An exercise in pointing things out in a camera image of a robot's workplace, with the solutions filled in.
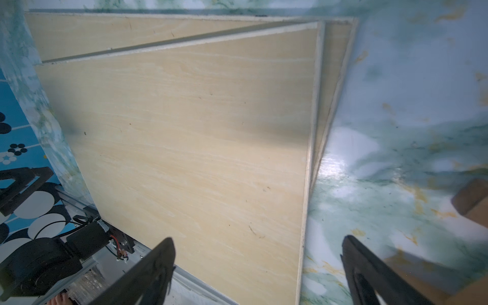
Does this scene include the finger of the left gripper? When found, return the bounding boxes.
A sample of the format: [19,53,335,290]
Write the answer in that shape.
[1,166,54,216]

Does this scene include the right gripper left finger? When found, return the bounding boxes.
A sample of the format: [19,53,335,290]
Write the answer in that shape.
[91,237,176,305]

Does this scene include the plywood board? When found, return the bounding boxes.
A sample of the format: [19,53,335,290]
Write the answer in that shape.
[36,22,325,304]
[25,12,358,187]

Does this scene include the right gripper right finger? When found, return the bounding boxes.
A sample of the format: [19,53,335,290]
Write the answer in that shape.
[341,235,432,304]

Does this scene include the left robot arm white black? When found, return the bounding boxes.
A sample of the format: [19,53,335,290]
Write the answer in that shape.
[1,167,111,302]

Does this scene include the wooden easel right side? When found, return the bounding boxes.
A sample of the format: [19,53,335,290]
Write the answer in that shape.
[384,177,488,305]

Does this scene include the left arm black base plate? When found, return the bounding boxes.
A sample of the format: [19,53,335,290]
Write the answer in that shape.
[82,206,135,261]

